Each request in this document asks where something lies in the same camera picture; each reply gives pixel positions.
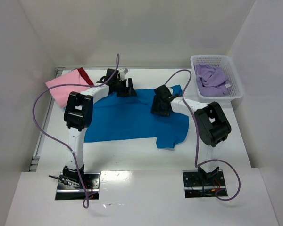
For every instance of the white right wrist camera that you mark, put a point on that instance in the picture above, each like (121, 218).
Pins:
(170, 91)

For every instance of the dark red folded t shirt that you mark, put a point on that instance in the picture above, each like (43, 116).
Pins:
(85, 76)

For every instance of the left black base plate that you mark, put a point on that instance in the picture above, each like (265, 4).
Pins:
(69, 190)

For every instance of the pink folded t shirt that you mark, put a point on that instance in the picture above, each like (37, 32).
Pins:
(61, 94)

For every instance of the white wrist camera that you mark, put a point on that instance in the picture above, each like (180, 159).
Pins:
(170, 91)
(122, 73)

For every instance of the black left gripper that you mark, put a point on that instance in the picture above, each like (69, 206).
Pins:
(125, 88)

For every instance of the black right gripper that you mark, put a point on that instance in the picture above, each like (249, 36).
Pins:
(159, 107)

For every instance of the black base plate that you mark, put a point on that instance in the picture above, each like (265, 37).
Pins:
(194, 187)
(69, 190)

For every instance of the white plastic basket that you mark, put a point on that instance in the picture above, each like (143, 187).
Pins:
(228, 67)

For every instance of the blue t shirt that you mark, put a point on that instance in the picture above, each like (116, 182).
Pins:
(123, 118)

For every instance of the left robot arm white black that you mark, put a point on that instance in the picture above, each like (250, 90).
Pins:
(78, 116)

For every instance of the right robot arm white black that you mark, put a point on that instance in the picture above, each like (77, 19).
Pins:
(212, 126)

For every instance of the lavender t shirt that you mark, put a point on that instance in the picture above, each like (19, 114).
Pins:
(212, 81)

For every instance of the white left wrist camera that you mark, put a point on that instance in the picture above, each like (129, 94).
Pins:
(122, 73)

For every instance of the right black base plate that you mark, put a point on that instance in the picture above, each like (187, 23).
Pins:
(194, 187)

